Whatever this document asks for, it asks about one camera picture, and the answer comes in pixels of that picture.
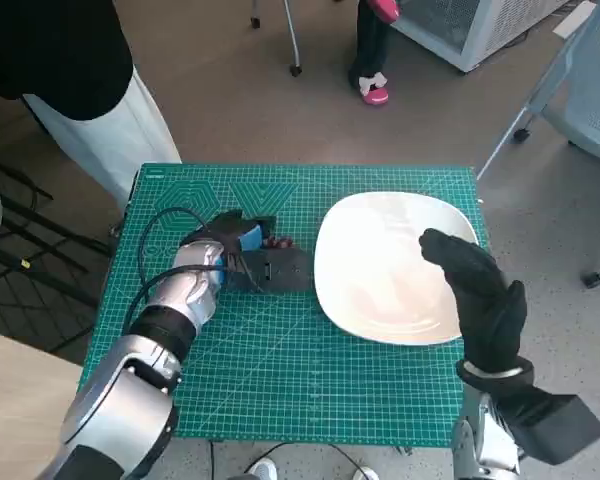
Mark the metal frame with casters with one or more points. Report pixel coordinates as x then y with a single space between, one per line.
293 35

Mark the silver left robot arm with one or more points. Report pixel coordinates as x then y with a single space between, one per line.
130 390

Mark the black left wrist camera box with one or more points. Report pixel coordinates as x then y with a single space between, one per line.
275 270

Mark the white mesh cabinet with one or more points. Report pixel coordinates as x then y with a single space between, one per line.
455 30

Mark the white square plate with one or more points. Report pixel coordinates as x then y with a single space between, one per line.
380 260

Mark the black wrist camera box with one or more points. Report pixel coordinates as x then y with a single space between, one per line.
560 425
275 270

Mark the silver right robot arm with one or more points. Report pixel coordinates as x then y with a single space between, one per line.
490 440

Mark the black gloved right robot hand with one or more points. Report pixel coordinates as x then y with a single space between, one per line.
485 310

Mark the white flat board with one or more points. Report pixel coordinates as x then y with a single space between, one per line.
572 20

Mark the green cutting mat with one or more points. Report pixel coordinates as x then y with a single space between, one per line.
305 370

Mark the red toy grape bunch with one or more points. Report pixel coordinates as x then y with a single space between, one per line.
280 243

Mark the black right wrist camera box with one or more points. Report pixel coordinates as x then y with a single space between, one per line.
560 425

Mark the light wooden board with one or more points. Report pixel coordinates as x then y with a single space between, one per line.
20 400

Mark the person with pink shoes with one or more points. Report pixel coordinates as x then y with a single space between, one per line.
370 45

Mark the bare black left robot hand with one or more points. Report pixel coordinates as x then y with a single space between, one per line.
230 230

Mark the grey-blue chair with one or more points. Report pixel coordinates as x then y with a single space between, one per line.
590 100

